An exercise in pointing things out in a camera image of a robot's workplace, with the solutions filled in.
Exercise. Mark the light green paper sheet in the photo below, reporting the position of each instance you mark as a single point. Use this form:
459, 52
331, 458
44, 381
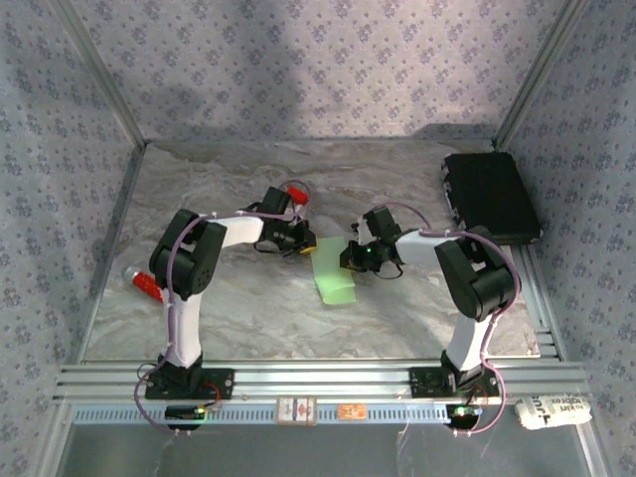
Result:
335, 283

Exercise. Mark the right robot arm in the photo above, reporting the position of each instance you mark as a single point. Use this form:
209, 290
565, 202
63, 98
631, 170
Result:
472, 278

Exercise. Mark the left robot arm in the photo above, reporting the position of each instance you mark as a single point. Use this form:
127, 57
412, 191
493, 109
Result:
186, 328

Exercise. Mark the grey metal sheet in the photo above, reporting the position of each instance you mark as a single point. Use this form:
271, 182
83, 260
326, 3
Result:
318, 452

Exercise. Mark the small red block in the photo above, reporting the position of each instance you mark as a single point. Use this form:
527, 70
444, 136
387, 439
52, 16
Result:
298, 193

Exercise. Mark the black case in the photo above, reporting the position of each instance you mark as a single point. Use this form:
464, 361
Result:
492, 194

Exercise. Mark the orange label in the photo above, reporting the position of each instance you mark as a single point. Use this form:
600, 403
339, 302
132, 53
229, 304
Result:
352, 411

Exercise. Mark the black controller board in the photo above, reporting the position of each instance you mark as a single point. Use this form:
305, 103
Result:
181, 412
462, 415

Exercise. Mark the white printed tape roll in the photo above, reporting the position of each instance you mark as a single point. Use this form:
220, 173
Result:
554, 412

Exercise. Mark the aluminium mounting rail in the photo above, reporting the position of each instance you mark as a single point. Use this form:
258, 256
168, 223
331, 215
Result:
323, 380

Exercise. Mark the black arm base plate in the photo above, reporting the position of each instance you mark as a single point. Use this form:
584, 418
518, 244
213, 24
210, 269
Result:
422, 382
218, 385

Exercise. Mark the aluminium corner post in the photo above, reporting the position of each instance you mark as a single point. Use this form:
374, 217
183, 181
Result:
102, 74
538, 74

